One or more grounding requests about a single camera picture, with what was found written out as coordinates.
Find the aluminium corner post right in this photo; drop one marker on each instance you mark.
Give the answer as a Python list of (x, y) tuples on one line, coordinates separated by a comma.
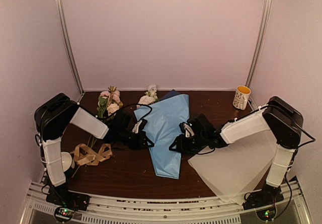
[(267, 5)]

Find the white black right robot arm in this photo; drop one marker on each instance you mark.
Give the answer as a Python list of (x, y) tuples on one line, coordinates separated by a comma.
[(276, 117)]

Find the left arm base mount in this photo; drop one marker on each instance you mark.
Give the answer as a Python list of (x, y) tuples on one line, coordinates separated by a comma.
[(67, 202)]

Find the aluminium front rail frame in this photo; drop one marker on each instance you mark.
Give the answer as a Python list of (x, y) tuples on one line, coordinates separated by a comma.
[(106, 209)]

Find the beige ribbon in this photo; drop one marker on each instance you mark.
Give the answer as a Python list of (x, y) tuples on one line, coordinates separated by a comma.
[(84, 155)]

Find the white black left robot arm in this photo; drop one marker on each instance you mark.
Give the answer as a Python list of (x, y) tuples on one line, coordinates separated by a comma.
[(54, 116)]

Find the white translucent paper sheet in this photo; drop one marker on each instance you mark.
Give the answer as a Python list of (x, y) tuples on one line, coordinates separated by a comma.
[(232, 171)]

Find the white fake flower long stem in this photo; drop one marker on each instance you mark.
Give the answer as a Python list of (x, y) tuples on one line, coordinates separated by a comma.
[(149, 97)]

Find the pink rose bunch with leaves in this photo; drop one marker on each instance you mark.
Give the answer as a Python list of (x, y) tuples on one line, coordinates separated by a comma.
[(108, 103)]

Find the aluminium corner post left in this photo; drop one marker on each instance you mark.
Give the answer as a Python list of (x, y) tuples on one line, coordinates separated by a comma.
[(68, 46)]

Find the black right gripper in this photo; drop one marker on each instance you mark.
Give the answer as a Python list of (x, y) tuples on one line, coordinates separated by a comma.
[(181, 146)]

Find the blue wrapping paper sheet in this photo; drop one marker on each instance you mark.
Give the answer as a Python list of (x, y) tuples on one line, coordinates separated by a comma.
[(162, 128)]

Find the aluminium corner post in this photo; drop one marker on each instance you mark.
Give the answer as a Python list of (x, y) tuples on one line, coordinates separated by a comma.
[(267, 5), (68, 46)]

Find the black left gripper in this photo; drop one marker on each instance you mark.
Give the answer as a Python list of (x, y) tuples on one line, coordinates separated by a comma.
[(140, 143)]

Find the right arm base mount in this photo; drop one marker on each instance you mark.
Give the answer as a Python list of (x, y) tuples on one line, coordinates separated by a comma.
[(264, 202)]

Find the white floral mug yellow inside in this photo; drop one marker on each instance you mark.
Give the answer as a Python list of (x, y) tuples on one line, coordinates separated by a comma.
[(241, 97)]

